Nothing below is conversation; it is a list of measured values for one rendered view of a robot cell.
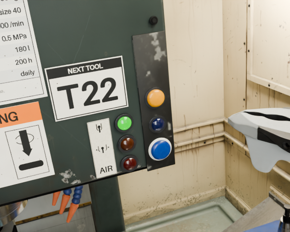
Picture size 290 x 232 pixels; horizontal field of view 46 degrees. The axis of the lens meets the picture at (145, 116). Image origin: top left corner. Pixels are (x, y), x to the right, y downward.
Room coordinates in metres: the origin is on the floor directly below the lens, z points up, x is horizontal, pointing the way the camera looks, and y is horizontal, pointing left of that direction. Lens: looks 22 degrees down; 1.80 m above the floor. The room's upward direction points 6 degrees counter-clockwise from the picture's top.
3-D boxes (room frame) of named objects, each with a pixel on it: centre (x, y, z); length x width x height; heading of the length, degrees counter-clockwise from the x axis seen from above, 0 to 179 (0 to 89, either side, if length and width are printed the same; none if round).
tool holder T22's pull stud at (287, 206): (0.59, -0.28, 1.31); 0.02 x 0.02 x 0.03
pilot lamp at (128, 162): (0.44, 0.03, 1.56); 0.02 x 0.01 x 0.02; 106
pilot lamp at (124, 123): (0.44, 0.03, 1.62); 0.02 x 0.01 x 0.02; 106
